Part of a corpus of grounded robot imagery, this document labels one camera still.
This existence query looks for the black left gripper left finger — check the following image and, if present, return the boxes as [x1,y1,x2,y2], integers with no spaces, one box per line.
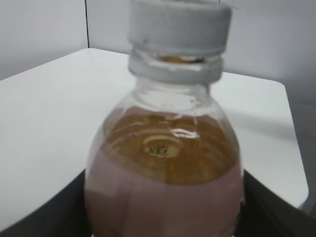
[0,172,92,237]

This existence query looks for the white bottle cap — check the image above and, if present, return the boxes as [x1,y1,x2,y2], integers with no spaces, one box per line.
[128,0,232,57]

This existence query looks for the peach oolong tea bottle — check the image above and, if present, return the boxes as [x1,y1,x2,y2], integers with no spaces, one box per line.
[84,49,244,237]

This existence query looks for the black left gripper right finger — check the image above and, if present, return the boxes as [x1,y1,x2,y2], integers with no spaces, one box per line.
[234,170,316,237]

